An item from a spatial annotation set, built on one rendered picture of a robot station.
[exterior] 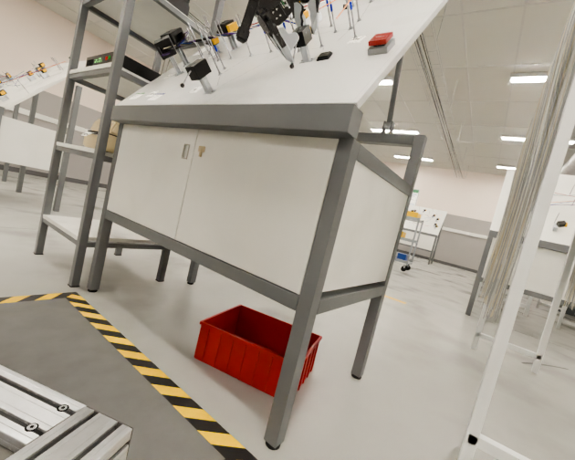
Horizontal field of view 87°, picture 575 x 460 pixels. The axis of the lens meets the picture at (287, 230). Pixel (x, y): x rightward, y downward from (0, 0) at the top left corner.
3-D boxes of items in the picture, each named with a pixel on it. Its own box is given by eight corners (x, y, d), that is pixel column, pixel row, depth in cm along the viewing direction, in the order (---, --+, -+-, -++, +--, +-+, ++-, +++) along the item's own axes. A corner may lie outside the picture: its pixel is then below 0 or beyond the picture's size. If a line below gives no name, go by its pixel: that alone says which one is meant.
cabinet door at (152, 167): (173, 239, 107) (197, 129, 104) (106, 209, 138) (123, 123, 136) (178, 239, 108) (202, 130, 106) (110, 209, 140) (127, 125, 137)
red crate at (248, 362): (288, 406, 95) (299, 364, 94) (191, 358, 109) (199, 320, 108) (314, 369, 122) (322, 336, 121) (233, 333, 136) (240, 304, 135)
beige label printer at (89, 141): (101, 151, 145) (109, 109, 144) (80, 146, 156) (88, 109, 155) (157, 166, 171) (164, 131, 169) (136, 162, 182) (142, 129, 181)
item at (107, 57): (113, 64, 140) (116, 49, 139) (83, 69, 160) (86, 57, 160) (175, 95, 167) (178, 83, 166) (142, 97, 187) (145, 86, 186)
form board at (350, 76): (118, 109, 136) (115, 105, 135) (252, 19, 182) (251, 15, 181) (358, 109, 68) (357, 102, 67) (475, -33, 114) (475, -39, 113)
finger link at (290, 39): (308, 50, 85) (289, 17, 80) (292, 65, 85) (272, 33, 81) (306, 51, 87) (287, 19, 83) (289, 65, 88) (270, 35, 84)
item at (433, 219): (429, 264, 866) (444, 208, 854) (388, 253, 930) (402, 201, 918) (433, 264, 927) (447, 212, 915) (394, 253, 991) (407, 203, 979)
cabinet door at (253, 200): (297, 295, 75) (337, 137, 72) (172, 239, 106) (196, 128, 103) (303, 294, 77) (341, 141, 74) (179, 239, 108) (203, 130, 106)
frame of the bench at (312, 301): (273, 454, 76) (354, 138, 70) (86, 289, 144) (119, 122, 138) (362, 377, 125) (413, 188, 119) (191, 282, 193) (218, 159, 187)
